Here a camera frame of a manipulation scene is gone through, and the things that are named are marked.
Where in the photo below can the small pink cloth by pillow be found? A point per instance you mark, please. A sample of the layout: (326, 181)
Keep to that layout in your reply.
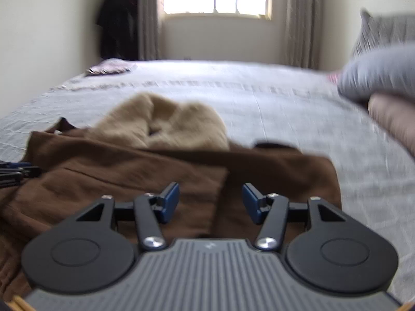
(333, 77)

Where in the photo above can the grey quilted headboard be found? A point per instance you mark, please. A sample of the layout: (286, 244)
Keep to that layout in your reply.
(383, 30)

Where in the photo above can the light grey pillow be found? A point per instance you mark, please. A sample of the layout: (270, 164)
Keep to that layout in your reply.
(383, 70)

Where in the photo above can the right grey curtain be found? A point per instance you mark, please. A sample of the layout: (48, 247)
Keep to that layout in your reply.
(303, 33)

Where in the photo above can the left grey curtain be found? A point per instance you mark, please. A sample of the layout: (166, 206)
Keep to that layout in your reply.
(149, 29)

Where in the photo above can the pink pillow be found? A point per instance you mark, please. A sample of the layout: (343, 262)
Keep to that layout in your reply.
(396, 115)

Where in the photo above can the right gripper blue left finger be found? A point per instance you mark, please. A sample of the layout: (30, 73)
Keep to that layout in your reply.
(152, 210)

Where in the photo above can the grey quilted bedspread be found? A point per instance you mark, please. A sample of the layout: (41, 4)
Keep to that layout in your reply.
(258, 102)

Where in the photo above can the folded patterned cloth on bed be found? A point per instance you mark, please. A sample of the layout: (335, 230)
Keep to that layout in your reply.
(110, 67)

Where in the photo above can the dark clothes hanging on wall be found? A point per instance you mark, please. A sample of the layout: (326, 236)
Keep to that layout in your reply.
(119, 30)

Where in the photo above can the grey curtain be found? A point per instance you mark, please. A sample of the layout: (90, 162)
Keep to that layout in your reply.
(149, 29)
(303, 33)

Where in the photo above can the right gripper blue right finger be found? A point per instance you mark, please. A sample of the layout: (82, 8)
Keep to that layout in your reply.
(270, 212)

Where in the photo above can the brown coat with fleece collar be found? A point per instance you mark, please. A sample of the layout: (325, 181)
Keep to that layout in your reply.
(76, 171)

